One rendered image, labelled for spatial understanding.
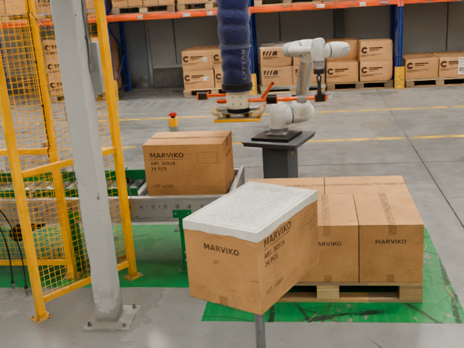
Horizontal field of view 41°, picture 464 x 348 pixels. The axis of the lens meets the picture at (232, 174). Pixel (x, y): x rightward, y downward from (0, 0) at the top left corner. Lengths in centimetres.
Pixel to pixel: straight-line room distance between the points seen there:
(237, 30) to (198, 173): 107
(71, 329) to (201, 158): 148
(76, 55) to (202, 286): 150
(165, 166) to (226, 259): 189
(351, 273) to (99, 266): 160
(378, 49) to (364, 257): 800
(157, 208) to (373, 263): 159
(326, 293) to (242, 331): 64
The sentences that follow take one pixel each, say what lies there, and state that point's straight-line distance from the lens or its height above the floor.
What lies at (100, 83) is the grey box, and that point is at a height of 153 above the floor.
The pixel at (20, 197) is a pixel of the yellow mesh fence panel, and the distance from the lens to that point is 405.
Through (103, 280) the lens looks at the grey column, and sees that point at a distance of 400.
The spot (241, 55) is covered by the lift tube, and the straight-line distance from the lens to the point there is 443.
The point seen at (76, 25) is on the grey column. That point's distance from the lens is 360.
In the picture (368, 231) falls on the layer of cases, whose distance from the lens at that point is 398.
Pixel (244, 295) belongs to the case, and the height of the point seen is 70.
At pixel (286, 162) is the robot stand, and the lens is 526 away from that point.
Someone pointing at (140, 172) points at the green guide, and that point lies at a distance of 508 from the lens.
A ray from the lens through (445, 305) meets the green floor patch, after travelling 423.
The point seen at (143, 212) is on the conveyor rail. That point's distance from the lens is 457.
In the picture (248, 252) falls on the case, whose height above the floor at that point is 92.
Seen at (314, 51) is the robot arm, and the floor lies 155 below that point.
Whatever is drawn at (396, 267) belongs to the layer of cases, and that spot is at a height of 25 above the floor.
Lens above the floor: 205
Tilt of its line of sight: 17 degrees down
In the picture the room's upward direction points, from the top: 4 degrees counter-clockwise
